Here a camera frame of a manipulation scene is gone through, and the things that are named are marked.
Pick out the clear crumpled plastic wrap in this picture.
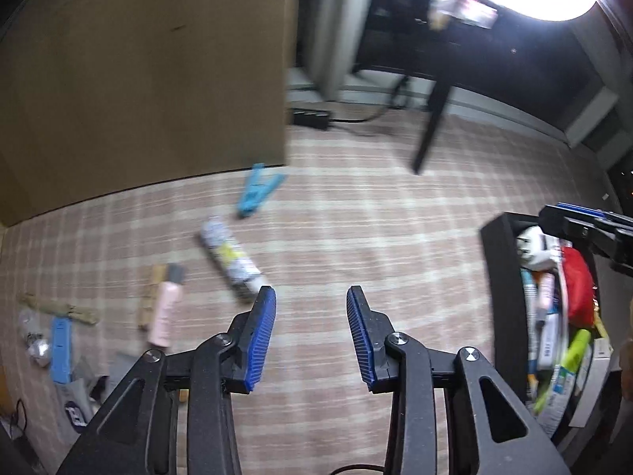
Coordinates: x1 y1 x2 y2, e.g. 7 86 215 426
17 309 53 369

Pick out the black power strip cable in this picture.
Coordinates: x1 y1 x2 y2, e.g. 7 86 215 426
329 79 411 124

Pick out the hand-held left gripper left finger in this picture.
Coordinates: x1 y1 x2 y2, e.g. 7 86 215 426
57 284 278 475

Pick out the large brown cardboard box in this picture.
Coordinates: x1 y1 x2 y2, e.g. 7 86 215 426
0 0 302 228

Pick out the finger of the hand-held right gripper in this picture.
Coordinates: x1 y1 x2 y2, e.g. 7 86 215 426
539 205 633 276
555 202 633 228

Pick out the grey curtain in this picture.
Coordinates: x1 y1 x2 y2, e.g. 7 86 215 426
297 0 379 102

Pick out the white blurred packet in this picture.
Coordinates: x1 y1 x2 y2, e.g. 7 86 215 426
428 0 498 30

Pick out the grey sachet with dark circle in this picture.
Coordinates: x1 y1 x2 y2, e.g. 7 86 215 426
54 381 100 436

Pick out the white corn LED bulb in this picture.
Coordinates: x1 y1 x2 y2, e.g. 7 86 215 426
199 216 265 302

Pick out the black storage container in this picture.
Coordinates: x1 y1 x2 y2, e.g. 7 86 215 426
481 212 621 461

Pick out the wooden clothespin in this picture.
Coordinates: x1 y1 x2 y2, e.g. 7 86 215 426
137 263 169 330
20 293 100 327

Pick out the blue flat packet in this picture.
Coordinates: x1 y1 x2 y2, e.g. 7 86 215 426
49 317 74 385

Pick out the red pouch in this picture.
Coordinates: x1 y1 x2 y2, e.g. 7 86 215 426
561 247 597 327

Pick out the pink tube with grey cap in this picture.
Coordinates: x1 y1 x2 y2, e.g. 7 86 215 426
147 263 188 348

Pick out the green highlighter pen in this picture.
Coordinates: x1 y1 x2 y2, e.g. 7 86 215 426
561 329 591 372

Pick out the black power strip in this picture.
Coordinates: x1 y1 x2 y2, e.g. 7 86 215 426
292 107 333 130

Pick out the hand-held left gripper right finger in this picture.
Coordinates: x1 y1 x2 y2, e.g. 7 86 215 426
346 285 572 475

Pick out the teal plastic clothespin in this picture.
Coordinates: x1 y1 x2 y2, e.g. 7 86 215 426
235 163 288 219

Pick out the black desk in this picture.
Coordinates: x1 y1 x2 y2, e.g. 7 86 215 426
353 0 614 175

